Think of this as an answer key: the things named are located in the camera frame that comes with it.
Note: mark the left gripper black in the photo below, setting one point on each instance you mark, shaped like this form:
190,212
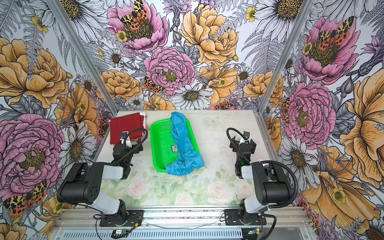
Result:
132,146

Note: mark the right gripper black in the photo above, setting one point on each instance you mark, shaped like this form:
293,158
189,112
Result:
243,144

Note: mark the green plastic basket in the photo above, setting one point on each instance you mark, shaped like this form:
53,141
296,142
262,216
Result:
161,142

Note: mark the blue t-shirt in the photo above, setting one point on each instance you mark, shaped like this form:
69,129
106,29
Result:
188,158

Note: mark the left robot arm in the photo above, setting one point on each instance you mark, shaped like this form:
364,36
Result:
82,185

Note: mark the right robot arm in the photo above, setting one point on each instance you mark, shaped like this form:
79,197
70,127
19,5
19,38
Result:
275,186

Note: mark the dark red folded t-shirt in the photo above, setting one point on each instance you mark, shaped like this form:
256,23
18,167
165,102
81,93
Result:
126,123

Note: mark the white folded t-shirt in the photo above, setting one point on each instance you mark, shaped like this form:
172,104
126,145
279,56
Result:
143,119

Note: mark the small label in basket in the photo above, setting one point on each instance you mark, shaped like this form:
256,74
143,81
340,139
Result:
174,148

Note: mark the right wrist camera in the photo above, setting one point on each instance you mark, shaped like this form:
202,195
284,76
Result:
245,137

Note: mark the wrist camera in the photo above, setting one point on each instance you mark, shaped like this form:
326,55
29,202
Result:
245,137
125,139

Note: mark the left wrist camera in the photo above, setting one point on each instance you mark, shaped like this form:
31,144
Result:
125,139

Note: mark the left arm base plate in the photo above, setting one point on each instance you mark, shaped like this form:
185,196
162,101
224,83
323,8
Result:
129,218

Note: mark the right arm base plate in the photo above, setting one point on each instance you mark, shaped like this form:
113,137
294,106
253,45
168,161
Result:
234,217

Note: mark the aluminium front rail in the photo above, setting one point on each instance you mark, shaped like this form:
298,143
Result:
179,217

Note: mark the white slotted cable duct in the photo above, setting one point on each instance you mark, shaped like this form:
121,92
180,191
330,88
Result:
155,234

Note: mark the left aluminium corner post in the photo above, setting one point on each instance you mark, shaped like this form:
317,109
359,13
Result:
76,42

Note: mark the aluminium corner post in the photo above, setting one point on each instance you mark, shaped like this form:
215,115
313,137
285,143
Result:
76,42
299,24

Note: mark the right aluminium corner post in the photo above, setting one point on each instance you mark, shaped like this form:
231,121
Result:
299,24

